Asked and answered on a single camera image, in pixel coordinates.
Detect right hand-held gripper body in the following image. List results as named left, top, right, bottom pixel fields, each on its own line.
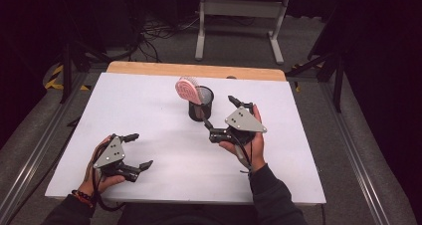
left=208, top=106, right=268, bottom=147

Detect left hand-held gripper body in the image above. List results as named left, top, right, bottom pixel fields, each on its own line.
left=93, top=134, right=142, bottom=183

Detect black mesh pen holder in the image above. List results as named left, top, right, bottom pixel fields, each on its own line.
left=187, top=85, right=215, bottom=122

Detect pink hairbrush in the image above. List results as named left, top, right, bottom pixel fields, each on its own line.
left=174, top=76, right=207, bottom=119

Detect person's left hand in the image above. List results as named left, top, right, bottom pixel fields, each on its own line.
left=78, top=134, right=126, bottom=197

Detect person's right hand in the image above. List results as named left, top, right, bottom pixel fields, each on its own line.
left=218, top=104, right=268, bottom=173

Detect person's lap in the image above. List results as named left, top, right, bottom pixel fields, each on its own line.
left=114, top=203, right=258, bottom=225

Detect black metal stand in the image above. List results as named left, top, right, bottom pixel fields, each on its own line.
left=59, top=41, right=110, bottom=105
left=286, top=48, right=346, bottom=113

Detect yellow black hazard tape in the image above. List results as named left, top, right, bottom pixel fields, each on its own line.
left=44, top=64, right=92, bottom=92

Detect right hand-held gripper cable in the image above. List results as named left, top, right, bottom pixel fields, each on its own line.
left=231, top=132, right=256, bottom=177

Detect beaded wrist bracelet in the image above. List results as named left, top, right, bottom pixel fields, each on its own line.
left=71, top=188, right=96, bottom=208

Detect aluminium floor rail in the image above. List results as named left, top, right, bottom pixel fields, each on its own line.
left=317, top=81, right=392, bottom=225
left=0, top=71, right=92, bottom=225

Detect grey metal table frame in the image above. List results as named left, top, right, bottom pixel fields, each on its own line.
left=194, top=0, right=291, bottom=66

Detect bundle of floor cables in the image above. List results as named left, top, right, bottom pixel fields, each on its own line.
left=108, top=4, right=201, bottom=64

